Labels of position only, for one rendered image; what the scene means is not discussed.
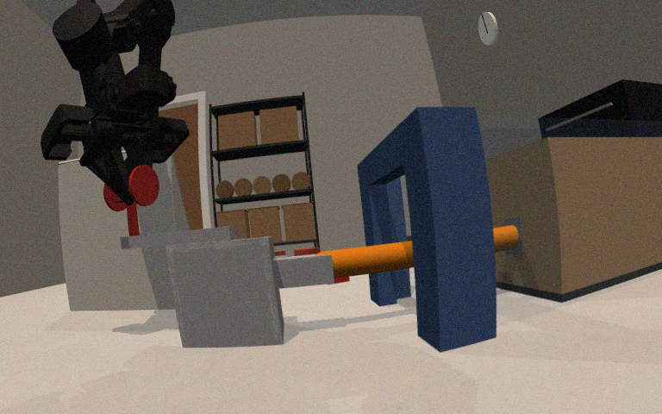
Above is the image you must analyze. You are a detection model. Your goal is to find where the dark blue rectangular frame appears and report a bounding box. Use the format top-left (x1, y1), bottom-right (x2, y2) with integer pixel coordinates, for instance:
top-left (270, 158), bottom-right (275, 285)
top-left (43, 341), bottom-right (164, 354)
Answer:
top-left (358, 107), bottom-right (466, 353)

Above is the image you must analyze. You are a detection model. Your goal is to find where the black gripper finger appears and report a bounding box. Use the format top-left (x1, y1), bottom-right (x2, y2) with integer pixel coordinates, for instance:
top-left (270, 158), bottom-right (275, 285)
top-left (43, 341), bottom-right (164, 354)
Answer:
top-left (79, 126), bottom-right (134, 205)
top-left (124, 130), bottom-right (165, 176)

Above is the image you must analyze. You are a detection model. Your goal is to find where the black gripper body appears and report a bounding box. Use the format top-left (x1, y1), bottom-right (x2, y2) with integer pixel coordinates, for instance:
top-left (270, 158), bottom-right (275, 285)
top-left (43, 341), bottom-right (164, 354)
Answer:
top-left (41, 73), bottom-right (190, 164)

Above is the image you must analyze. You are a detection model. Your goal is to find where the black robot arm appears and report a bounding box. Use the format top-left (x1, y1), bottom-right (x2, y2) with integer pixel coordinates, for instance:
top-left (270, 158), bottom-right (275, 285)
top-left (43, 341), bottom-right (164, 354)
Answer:
top-left (53, 0), bottom-right (177, 127)

